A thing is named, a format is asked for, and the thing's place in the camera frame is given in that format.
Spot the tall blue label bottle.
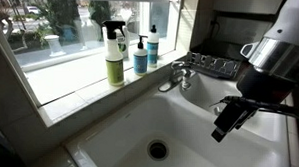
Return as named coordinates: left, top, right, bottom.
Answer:
left=145, top=23, right=161, bottom=69

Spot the white garden pedestal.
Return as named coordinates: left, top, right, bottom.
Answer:
left=43, top=34, right=67, bottom=59

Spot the chrome sink faucet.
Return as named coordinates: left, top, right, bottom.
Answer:
left=157, top=60, right=197, bottom=94

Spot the metal sink drain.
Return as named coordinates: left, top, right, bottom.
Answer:
left=146, top=138, right=171, bottom=162

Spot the white double basin sink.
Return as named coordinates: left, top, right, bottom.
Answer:
left=65, top=65, right=296, bottom=167

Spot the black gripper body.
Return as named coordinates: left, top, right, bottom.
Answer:
left=214, top=101, right=259, bottom=132

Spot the green label spray bottle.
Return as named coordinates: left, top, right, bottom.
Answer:
left=99, top=20, right=128, bottom=88

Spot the white spray bottle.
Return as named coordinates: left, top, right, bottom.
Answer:
left=100, top=24, right=132, bottom=61

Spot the blue paper window sign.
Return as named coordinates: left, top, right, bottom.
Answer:
left=149, top=1, right=171, bottom=39

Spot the grey dish rack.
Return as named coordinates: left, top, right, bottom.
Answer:
left=184, top=51, right=243, bottom=81

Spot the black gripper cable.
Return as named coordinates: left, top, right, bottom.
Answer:
left=207, top=95, right=299, bottom=119

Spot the small blue label pump bottle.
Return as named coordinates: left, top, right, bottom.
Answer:
left=132, top=34, right=149, bottom=76

